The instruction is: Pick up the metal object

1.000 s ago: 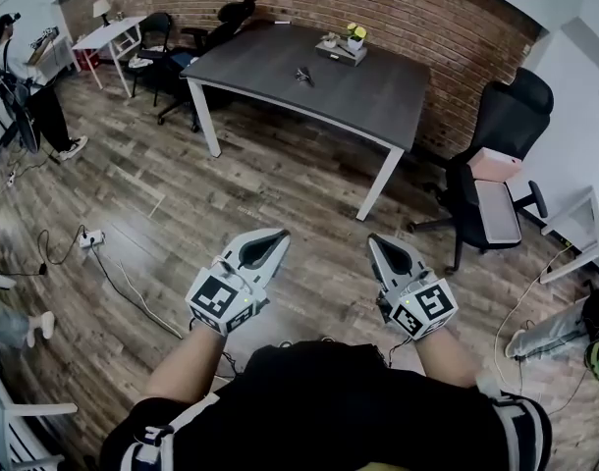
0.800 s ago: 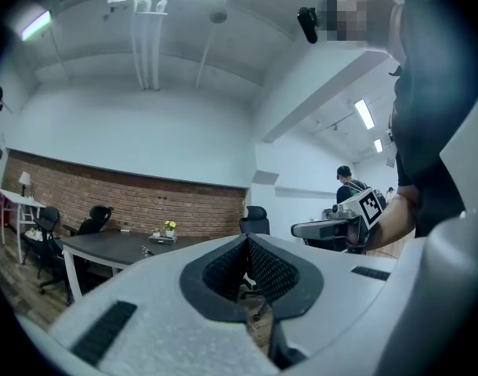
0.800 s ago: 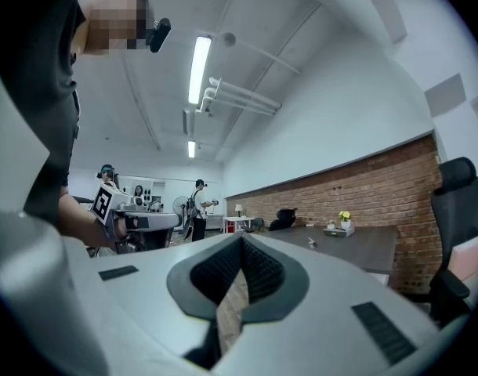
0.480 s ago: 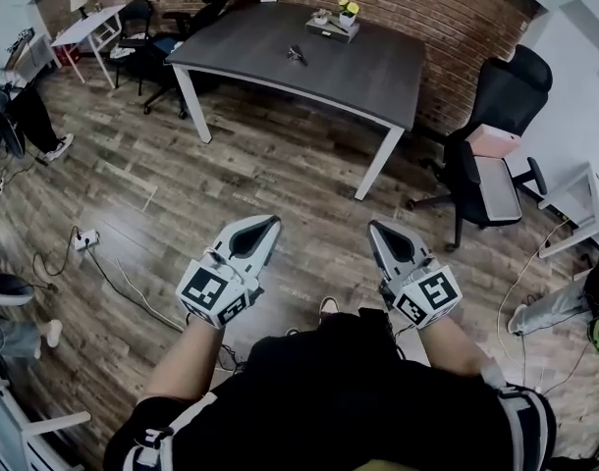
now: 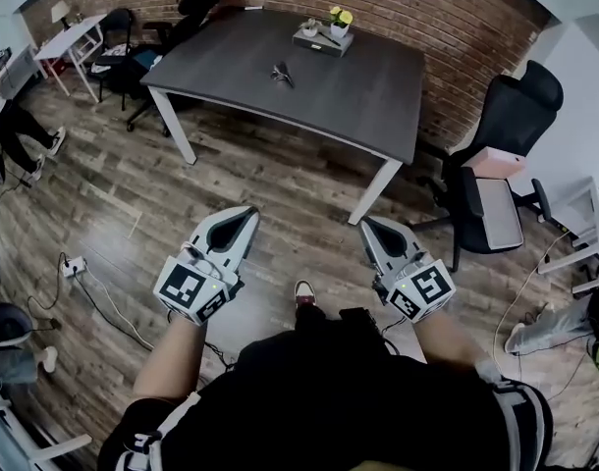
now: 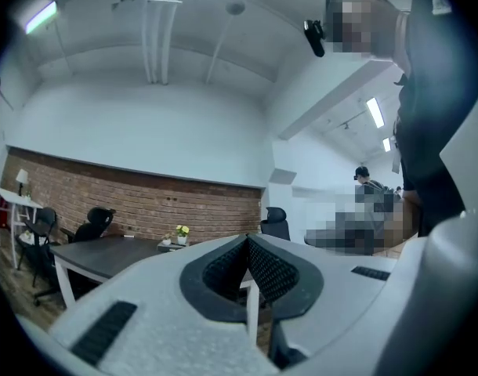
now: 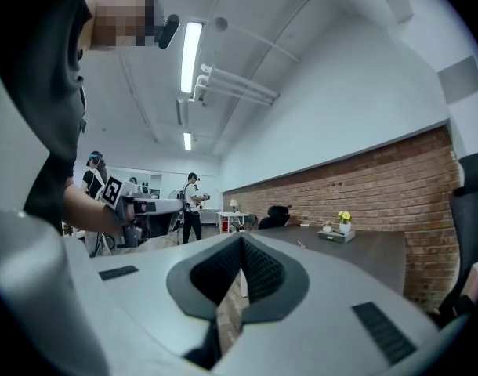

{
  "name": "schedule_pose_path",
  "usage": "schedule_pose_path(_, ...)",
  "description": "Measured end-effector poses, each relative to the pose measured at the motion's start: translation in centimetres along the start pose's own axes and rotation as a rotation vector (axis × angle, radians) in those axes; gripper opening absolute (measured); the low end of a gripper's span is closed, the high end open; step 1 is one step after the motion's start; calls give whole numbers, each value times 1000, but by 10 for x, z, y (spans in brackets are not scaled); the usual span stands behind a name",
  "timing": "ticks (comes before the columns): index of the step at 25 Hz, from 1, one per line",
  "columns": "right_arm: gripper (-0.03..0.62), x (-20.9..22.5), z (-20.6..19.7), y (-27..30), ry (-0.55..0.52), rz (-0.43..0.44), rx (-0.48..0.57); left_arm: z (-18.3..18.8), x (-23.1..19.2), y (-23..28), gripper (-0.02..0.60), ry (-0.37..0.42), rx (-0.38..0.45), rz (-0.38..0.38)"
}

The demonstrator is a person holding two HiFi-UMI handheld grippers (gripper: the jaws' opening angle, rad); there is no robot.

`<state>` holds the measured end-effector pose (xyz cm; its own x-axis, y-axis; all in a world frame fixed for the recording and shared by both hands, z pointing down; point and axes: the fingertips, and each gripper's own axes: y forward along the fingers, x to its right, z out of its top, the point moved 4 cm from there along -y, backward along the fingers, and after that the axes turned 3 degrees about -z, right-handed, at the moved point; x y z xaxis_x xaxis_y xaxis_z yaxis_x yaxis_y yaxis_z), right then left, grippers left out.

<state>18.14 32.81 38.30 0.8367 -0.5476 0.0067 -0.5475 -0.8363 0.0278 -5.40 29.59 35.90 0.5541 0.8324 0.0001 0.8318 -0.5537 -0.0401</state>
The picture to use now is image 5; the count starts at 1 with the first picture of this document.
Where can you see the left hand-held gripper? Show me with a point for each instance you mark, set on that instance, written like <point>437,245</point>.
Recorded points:
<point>191,287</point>

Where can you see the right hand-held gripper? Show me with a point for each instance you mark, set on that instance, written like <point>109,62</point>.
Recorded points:
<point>422,287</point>

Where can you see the small metal object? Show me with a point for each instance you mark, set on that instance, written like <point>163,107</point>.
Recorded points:
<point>282,74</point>

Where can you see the person's left forearm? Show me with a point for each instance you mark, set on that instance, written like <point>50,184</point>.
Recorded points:
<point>169,356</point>

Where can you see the person's right forearm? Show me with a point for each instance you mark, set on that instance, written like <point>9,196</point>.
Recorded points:
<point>451,339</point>

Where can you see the black waist pack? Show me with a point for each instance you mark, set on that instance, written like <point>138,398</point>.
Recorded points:
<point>357,318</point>

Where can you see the person's white red shoe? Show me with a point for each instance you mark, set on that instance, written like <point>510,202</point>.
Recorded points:
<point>305,295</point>

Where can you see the pink box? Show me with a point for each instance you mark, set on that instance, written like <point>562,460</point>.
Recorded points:
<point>496,162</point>

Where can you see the white power strip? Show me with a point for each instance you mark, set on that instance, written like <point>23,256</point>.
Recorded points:
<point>74,267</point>

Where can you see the black office chair grey seat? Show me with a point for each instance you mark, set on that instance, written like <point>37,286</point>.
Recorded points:
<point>501,130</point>

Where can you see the person's black shirt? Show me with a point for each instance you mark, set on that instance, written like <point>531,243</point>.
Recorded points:
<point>339,400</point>

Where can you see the dark grey table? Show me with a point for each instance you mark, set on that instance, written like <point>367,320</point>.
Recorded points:
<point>260,71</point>

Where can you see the white side desk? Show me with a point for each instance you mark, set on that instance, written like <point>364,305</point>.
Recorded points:
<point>591,233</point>

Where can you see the grey rectangular tray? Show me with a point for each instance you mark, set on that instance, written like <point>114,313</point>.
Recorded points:
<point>324,46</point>

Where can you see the black pen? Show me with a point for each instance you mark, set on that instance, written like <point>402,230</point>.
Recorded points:
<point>330,38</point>

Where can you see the black high-back office chair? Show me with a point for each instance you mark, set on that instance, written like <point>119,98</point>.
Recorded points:
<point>186,17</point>

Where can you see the black folding chair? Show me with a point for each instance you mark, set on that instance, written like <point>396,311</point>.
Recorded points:
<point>114,42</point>

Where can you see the small succulent in white pot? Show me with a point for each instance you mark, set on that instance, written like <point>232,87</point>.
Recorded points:
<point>310,28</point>

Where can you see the yellow flowers in white pot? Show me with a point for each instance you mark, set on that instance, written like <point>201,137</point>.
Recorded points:
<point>340,22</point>

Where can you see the small white desk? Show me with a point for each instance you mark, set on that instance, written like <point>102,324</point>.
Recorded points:
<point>71,37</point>

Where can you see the white low cabinet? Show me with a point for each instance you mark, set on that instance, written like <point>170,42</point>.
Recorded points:
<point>12,69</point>

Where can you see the white table lamp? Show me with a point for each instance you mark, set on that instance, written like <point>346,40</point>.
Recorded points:
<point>60,12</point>

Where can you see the white frame furniture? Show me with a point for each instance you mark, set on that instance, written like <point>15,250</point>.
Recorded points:
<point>15,434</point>

